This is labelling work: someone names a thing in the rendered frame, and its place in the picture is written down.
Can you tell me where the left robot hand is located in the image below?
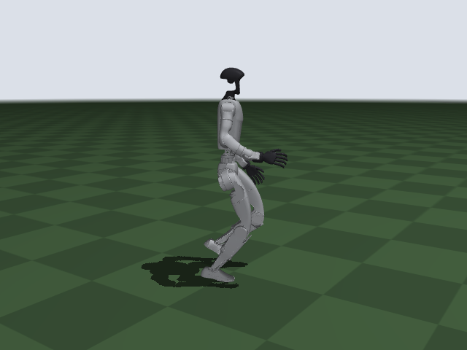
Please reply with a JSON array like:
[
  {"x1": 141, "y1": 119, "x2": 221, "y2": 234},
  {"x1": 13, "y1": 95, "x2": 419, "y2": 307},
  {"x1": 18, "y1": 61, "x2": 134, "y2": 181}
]
[{"x1": 243, "y1": 161, "x2": 265, "y2": 185}]

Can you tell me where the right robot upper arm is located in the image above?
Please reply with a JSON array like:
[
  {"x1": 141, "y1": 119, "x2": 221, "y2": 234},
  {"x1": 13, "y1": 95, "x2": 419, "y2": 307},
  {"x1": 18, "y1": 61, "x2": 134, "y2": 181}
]
[{"x1": 219, "y1": 102, "x2": 236, "y2": 148}]

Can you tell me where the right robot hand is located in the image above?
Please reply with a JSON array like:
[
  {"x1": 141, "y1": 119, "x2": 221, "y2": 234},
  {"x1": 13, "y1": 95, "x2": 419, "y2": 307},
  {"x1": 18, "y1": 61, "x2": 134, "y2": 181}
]
[{"x1": 252, "y1": 149, "x2": 287, "y2": 168}]

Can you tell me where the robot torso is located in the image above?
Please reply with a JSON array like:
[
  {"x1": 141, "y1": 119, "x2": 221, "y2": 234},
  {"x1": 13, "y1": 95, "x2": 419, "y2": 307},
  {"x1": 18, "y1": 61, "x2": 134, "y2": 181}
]
[{"x1": 217, "y1": 96, "x2": 243, "y2": 178}]

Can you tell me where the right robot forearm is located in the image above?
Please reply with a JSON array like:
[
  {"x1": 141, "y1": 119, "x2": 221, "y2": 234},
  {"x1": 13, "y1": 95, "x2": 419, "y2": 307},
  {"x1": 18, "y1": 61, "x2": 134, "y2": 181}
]
[{"x1": 223, "y1": 135, "x2": 260, "y2": 161}]

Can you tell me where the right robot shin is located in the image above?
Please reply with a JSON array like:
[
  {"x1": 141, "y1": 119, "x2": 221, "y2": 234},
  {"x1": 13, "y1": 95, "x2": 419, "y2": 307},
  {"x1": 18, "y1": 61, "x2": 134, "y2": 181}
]
[{"x1": 210, "y1": 226, "x2": 251, "y2": 272}]

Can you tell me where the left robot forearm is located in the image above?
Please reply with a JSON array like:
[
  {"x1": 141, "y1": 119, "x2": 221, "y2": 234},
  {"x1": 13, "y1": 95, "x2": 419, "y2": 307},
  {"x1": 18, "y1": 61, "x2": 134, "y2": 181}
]
[{"x1": 235, "y1": 154, "x2": 248, "y2": 168}]

